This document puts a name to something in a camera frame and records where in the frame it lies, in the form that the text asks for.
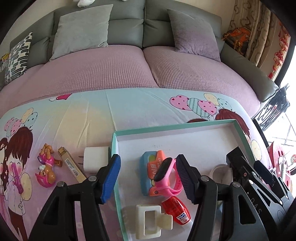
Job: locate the cartoon couple printed sheet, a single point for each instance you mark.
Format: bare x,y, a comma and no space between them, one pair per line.
89,119

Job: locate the gold patterned long box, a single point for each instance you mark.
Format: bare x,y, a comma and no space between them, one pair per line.
70,163

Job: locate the red glue bottle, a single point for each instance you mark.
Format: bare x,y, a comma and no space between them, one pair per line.
175,207

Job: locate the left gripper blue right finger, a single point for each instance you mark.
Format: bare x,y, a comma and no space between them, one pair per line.
189,178

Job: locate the white plush toy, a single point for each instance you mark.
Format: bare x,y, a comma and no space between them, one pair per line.
84,3

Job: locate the pink fitness band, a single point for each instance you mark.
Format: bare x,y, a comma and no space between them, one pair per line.
162,178

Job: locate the grey sofa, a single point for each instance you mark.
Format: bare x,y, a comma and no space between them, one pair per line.
146,24

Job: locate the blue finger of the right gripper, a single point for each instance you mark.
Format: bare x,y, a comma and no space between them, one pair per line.
268,177
243,173

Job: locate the white hair claw clip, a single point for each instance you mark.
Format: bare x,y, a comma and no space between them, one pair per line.
150,221

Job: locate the pink cartoon dog toy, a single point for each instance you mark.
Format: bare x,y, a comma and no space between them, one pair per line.
46,176

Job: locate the black white patterned pillow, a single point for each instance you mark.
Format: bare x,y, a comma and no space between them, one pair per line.
18,59

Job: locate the pink waffle sofa cover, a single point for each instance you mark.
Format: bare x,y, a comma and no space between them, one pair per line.
123,66

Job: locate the orange red decoration bag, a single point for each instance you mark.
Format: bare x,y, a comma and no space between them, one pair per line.
238,39

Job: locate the patterned beige curtain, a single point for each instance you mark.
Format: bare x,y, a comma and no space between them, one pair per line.
269,40

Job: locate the teal rimmed white tray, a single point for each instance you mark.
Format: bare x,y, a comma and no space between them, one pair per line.
204,145

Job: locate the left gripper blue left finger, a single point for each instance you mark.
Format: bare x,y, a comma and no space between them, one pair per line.
108,177

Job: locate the white wall charger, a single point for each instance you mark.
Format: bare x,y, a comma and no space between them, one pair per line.
94,158

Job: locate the grey purple right pillow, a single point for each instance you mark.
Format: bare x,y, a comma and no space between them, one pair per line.
193,35

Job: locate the light grey middle pillow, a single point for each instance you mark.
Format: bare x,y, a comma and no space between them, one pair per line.
82,30

